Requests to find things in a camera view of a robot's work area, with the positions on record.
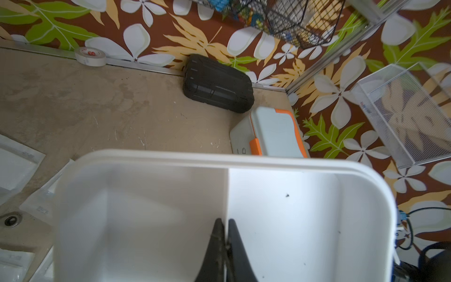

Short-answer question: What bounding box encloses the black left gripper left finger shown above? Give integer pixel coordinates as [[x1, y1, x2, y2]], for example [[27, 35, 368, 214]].
[[194, 218, 226, 282]]

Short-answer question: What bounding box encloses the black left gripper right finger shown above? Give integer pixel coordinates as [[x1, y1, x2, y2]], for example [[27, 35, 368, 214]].
[[225, 219, 258, 282]]

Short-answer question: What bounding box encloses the pink medicine chest box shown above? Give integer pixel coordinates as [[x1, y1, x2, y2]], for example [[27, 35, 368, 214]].
[[54, 149, 397, 282]]

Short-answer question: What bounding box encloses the grey box orange handle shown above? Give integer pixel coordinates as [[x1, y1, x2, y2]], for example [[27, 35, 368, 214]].
[[230, 106, 308, 158]]

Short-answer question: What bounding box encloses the white gauze packet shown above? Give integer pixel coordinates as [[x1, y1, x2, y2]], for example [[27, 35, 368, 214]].
[[19, 159, 75, 226], [1, 135, 46, 205], [1, 249, 35, 282], [30, 247, 54, 282]]

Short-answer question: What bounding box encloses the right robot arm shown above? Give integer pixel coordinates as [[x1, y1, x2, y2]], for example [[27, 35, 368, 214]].
[[391, 242, 451, 282]]

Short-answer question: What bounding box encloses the black hard case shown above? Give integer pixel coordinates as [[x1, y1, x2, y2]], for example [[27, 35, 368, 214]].
[[182, 54, 255, 114]]

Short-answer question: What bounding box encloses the silver ratchet wrench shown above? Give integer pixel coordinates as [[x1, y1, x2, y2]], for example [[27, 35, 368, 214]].
[[0, 212, 22, 228]]

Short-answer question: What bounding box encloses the white mesh basket right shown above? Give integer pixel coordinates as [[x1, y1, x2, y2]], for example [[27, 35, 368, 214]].
[[351, 63, 451, 169]]

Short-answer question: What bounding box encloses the clear tape roll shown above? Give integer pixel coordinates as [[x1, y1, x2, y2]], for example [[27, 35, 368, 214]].
[[75, 47, 107, 67]]

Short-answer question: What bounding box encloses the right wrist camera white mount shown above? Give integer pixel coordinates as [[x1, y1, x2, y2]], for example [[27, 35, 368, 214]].
[[395, 209, 413, 250]]

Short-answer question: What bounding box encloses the black wire basket rear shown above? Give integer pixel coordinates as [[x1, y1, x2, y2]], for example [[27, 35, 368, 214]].
[[198, 0, 345, 49]]

